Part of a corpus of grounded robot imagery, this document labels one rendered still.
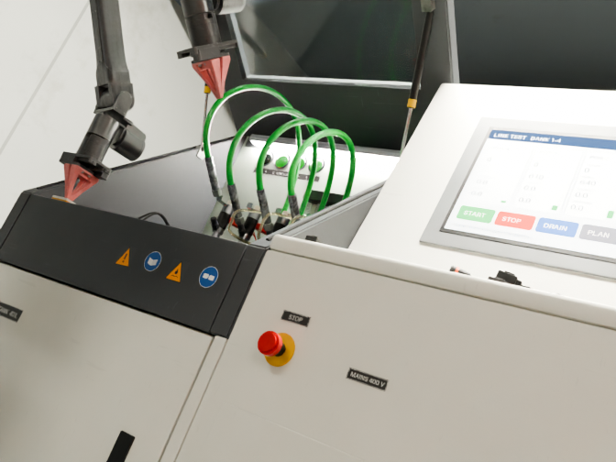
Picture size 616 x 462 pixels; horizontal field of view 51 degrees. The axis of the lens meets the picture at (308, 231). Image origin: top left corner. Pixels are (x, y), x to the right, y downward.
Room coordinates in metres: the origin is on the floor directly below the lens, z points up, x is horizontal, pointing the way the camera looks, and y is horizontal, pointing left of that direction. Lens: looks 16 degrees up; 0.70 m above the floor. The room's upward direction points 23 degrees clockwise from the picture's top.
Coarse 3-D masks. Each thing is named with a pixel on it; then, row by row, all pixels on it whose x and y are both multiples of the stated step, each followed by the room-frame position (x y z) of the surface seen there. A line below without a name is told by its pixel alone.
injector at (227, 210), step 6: (228, 204) 1.44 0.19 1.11; (222, 210) 1.44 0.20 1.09; (228, 210) 1.44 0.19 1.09; (222, 216) 1.44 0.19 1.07; (228, 216) 1.44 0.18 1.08; (216, 222) 1.43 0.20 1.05; (222, 222) 1.44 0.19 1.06; (216, 228) 1.43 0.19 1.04; (222, 228) 1.44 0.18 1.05; (216, 234) 1.44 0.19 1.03; (222, 234) 1.45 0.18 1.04
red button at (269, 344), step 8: (264, 336) 0.95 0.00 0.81; (272, 336) 0.94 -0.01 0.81; (280, 336) 0.98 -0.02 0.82; (288, 336) 0.97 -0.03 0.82; (264, 344) 0.95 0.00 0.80; (272, 344) 0.94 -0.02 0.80; (280, 344) 0.95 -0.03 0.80; (288, 344) 0.97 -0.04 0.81; (264, 352) 0.95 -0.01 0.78; (272, 352) 0.94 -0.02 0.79; (280, 352) 0.97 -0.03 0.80; (288, 352) 0.97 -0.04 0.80; (272, 360) 0.98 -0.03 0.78; (280, 360) 0.97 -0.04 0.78; (288, 360) 0.97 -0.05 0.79
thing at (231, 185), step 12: (276, 108) 1.33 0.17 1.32; (288, 108) 1.36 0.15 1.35; (252, 120) 1.29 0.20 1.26; (240, 132) 1.27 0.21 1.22; (312, 132) 1.46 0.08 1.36; (312, 144) 1.49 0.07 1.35; (228, 156) 1.28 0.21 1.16; (228, 168) 1.29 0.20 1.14; (312, 168) 1.51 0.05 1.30; (228, 180) 1.30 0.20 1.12; (312, 180) 1.52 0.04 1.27; (228, 192) 1.33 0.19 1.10; (240, 216) 1.36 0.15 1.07
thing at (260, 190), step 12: (300, 120) 1.28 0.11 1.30; (312, 120) 1.31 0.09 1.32; (276, 132) 1.24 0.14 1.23; (264, 144) 1.23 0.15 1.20; (264, 156) 1.23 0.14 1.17; (264, 192) 1.27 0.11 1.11; (324, 192) 1.45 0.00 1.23; (264, 204) 1.28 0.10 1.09; (324, 204) 1.45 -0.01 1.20; (264, 228) 1.33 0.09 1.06
